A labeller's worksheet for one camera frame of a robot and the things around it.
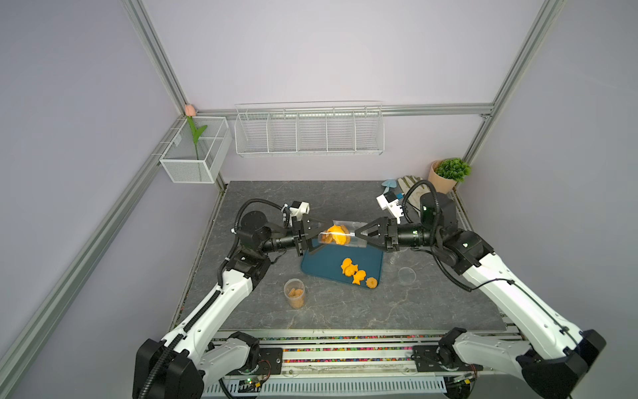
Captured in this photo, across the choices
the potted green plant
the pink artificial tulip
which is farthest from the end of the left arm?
the potted green plant

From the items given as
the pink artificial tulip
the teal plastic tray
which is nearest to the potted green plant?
the teal plastic tray

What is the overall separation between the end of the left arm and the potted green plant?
716mm

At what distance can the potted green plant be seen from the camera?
3.52 feet

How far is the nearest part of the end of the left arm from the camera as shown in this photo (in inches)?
23.0

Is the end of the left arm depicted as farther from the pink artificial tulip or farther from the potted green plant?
the potted green plant
